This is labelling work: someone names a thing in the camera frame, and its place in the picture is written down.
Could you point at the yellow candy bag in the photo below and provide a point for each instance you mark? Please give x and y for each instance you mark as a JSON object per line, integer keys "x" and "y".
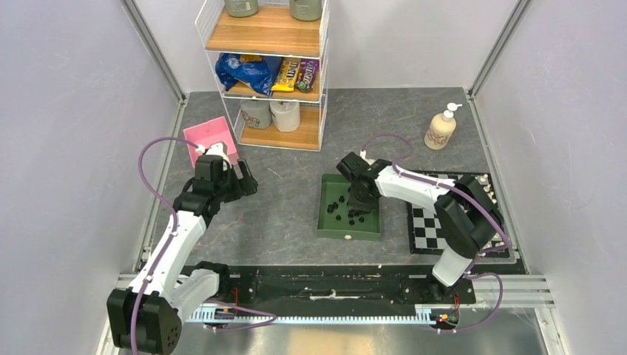
{"x": 287, "y": 75}

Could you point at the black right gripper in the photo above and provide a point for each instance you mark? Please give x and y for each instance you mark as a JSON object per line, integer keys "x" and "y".
{"x": 354, "y": 203}

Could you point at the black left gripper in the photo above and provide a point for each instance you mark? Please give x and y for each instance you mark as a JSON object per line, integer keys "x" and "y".
{"x": 245, "y": 186}

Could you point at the white toilet paper roll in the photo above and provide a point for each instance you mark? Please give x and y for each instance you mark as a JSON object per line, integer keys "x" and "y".
{"x": 285, "y": 115}

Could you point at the white chess pieces row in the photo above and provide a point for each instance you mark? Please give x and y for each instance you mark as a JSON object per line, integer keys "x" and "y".
{"x": 485, "y": 181}

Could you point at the pink plastic box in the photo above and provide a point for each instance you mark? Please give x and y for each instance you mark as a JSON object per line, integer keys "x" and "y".
{"x": 216, "y": 130}

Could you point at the grey patterned mug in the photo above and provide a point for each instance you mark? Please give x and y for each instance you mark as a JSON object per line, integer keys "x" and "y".
{"x": 256, "y": 114}

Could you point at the green jar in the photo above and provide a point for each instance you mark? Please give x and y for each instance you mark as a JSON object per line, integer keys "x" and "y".
{"x": 241, "y": 8}
{"x": 306, "y": 10}

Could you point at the black and white chessboard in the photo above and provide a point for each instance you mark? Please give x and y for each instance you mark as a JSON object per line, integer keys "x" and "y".
{"x": 425, "y": 234}

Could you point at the white wire wooden shelf rack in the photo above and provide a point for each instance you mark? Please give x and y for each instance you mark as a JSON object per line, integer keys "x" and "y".
{"x": 272, "y": 31}

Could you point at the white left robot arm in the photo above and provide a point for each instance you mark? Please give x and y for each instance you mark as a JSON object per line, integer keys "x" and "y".
{"x": 147, "y": 315}

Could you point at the green jar left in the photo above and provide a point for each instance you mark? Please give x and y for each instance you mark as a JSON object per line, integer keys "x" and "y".
{"x": 241, "y": 8}

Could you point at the cream soap pump bottle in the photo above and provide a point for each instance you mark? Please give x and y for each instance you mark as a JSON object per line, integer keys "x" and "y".
{"x": 441, "y": 127}

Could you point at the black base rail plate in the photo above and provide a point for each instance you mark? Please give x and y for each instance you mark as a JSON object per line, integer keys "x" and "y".
{"x": 320, "y": 291}

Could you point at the green jar right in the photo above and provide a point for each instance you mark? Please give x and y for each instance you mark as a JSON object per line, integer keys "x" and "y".
{"x": 306, "y": 10}

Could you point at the brown candy bag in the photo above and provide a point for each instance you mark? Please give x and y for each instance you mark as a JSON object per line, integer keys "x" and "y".
{"x": 307, "y": 74}

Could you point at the blue snack bag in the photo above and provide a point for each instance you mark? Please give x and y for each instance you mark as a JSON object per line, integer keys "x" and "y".
{"x": 257, "y": 72}

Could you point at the green plastic tray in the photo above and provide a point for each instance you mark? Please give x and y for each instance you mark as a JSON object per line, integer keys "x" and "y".
{"x": 332, "y": 186}

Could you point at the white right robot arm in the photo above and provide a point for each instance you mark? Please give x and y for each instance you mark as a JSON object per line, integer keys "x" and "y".
{"x": 468, "y": 217}

